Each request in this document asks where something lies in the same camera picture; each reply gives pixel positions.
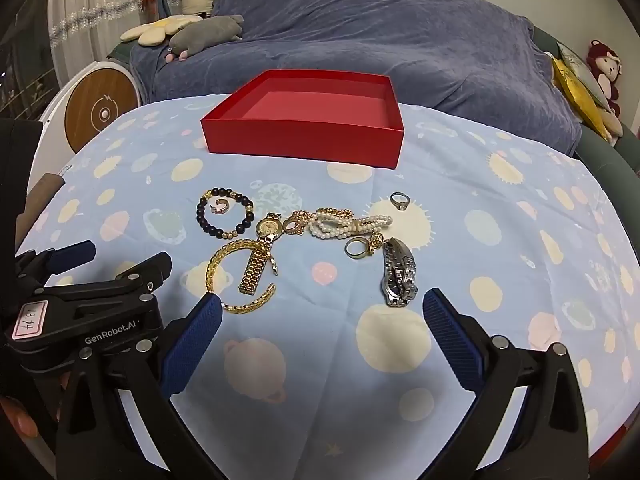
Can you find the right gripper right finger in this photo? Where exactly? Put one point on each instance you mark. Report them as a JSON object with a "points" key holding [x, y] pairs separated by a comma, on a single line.
{"points": [[549, 439]]}

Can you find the silver wristwatch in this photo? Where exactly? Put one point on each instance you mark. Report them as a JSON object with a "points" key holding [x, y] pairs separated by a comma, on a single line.
{"points": [[398, 283]]}

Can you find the white sheer curtain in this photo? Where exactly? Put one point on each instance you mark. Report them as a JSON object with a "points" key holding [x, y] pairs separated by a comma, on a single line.
{"points": [[84, 31]]}

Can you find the red monkey plush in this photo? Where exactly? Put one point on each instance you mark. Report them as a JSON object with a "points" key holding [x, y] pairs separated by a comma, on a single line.
{"points": [[606, 67]]}

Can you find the gold wristwatch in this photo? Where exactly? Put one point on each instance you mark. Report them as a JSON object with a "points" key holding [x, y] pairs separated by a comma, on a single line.
{"points": [[268, 231]]}

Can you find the yellow gold pillow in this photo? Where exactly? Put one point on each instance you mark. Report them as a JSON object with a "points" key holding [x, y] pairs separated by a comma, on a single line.
{"points": [[579, 98]]}

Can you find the grey silver pillow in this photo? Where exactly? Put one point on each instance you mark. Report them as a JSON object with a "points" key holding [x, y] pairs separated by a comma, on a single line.
{"points": [[583, 73]]}

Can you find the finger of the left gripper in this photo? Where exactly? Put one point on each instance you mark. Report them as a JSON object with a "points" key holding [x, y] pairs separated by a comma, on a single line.
{"points": [[42, 265], [144, 277]]}

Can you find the left hand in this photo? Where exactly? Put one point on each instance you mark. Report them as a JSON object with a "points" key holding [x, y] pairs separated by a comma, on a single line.
{"points": [[20, 420]]}

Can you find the red open box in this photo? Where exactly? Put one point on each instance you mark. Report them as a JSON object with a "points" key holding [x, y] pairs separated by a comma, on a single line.
{"points": [[329, 115]]}

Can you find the planet print light-blue cloth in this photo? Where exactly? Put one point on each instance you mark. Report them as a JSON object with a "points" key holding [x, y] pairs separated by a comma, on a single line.
{"points": [[325, 381]]}

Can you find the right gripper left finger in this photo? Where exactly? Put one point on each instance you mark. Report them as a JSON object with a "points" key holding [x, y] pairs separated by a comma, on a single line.
{"points": [[95, 439]]}

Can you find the grey plush toy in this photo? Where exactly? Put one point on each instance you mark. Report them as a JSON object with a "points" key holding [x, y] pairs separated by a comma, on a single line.
{"points": [[198, 36]]}

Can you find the gold bangle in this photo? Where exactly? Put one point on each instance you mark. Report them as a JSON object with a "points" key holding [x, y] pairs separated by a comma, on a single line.
{"points": [[227, 250]]}

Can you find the cream flower plush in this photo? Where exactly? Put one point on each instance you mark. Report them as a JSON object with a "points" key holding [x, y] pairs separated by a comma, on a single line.
{"points": [[155, 33]]}

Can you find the blue-grey bed blanket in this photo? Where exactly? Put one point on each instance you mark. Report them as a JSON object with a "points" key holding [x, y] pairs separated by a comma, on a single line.
{"points": [[467, 58]]}

